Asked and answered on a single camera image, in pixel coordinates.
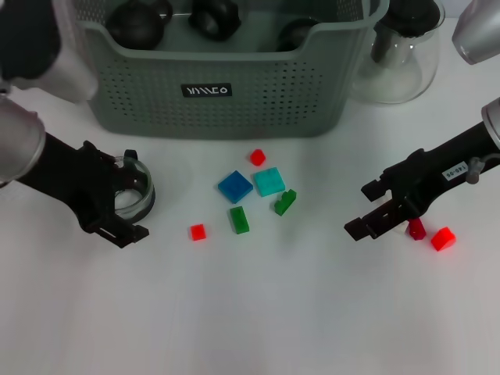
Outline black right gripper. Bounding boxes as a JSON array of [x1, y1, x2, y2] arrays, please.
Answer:
[[343, 120, 500, 241]]

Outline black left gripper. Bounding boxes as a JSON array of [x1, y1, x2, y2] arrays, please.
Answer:
[[17, 131, 151, 250]]

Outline glass teacup with black handle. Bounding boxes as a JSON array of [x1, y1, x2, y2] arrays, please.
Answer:
[[188, 0, 240, 42], [275, 18, 320, 52], [111, 149, 156, 220]]

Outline orange-red sloped toy block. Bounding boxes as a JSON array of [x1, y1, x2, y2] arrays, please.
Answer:
[[430, 227, 457, 252]]

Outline grey perforated plastic storage basket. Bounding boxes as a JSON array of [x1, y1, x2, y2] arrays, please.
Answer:
[[72, 0, 391, 141]]

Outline dark red toy brick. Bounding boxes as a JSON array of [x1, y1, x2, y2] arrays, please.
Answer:
[[407, 217, 427, 241]]

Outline green stepped toy brick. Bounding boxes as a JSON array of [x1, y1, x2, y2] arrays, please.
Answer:
[[273, 188, 298, 216]]

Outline cyan square toy tile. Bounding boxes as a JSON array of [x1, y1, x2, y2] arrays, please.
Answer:
[[252, 166, 286, 198]]

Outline blue square toy tile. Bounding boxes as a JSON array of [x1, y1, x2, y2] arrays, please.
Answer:
[[217, 170, 254, 205]]

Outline green rectangular toy brick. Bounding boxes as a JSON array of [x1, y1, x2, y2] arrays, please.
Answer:
[[229, 205, 251, 235]]

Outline clear glass carafe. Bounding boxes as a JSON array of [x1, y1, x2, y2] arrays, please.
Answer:
[[349, 0, 446, 105]]

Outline dark brown clay teapot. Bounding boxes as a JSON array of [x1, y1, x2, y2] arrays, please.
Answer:
[[105, 0, 173, 50]]

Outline black carafe lid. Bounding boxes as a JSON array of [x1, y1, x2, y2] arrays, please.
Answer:
[[384, 0, 441, 38]]

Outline right gripper cable plug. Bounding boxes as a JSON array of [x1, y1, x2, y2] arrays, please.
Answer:
[[466, 154, 500, 184]]

